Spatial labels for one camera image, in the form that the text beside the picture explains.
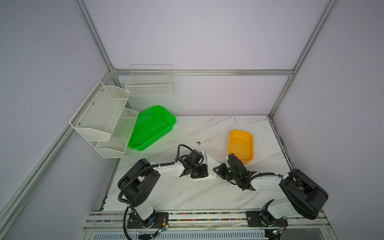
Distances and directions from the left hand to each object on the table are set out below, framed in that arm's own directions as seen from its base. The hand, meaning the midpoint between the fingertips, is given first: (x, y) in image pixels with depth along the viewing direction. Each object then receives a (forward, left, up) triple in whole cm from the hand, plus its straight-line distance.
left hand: (208, 175), depth 86 cm
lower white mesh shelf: (+27, +60, +2) cm, 65 cm away
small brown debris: (+26, +5, -3) cm, 26 cm away
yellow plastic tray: (+23, -24, -1) cm, 33 cm away
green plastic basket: (+41, +42, -3) cm, 59 cm away
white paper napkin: (+8, -3, -2) cm, 9 cm away
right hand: (+3, -2, +1) cm, 4 cm away
